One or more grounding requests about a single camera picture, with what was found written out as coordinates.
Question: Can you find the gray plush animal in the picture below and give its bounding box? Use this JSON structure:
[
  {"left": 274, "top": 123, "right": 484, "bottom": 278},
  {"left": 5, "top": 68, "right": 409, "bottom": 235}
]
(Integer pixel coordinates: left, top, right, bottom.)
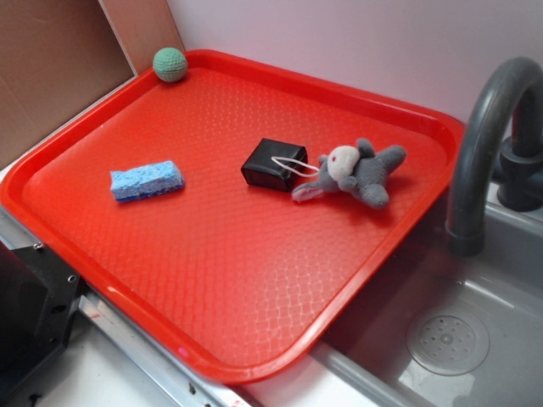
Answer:
[{"left": 271, "top": 138, "right": 407, "bottom": 209}]

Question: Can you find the brown cardboard panel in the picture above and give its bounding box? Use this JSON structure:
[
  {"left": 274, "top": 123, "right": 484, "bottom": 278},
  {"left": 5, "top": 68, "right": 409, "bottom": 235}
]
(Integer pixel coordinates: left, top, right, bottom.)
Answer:
[{"left": 1, "top": 1, "right": 184, "bottom": 168}]

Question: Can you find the gray sink basin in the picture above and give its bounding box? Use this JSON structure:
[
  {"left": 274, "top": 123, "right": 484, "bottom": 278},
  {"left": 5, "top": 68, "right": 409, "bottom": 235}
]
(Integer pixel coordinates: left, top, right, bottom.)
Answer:
[{"left": 312, "top": 198, "right": 542, "bottom": 406}]

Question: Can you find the red plastic tray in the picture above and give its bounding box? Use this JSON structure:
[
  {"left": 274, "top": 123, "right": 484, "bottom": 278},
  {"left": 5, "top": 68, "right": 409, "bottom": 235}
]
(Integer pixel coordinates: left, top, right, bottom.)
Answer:
[{"left": 1, "top": 50, "right": 464, "bottom": 384}]

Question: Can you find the blue sponge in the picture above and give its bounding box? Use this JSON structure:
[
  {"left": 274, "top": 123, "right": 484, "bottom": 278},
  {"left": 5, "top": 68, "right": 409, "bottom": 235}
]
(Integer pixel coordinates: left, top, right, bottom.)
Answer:
[{"left": 110, "top": 161, "right": 185, "bottom": 203}]

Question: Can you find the gray faucet spout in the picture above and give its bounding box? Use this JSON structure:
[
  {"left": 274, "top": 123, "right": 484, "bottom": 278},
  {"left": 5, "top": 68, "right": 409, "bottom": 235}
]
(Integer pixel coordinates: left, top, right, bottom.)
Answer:
[{"left": 445, "top": 57, "right": 542, "bottom": 257}]

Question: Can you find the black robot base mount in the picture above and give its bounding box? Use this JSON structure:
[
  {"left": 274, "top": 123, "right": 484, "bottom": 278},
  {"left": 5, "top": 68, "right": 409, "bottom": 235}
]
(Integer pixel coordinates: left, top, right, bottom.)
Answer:
[{"left": 1, "top": 245, "right": 80, "bottom": 405}]

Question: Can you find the green textured ball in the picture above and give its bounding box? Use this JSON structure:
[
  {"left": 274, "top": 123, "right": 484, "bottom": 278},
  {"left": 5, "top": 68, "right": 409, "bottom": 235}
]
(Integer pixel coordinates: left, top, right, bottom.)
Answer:
[{"left": 153, "top": 47, "right": 188, "bottom": 82}]

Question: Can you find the dark gray faucet handle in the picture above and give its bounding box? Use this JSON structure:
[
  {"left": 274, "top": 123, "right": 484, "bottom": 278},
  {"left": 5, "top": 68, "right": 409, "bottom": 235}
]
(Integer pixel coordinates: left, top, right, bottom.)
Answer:
[{"left": 496, "top": 90, "right": 542, "bottom": 212}]

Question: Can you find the black box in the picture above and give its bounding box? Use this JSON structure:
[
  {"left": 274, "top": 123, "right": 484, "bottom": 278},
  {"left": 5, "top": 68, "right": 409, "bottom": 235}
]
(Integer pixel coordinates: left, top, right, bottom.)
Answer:
[{"left": 241, "top": 138, "right": 308, "bottom": 192}]

